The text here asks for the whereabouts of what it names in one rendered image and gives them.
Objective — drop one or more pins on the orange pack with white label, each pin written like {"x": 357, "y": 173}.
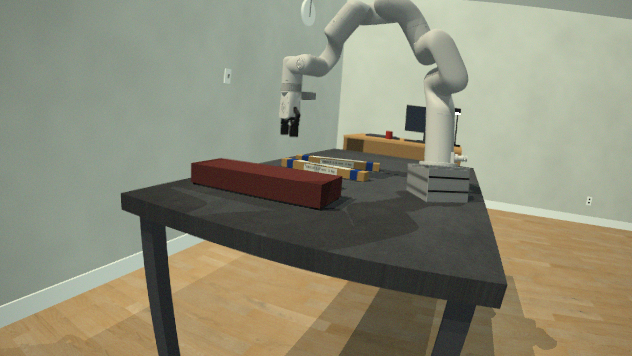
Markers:
{"x": 347, "y": 173}
{"x": 353, "y": 164}

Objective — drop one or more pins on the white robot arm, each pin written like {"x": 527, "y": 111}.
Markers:
{"x": 436, "y": 44}

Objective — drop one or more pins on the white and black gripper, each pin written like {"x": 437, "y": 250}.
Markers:
{"x": 289, "y": 103}

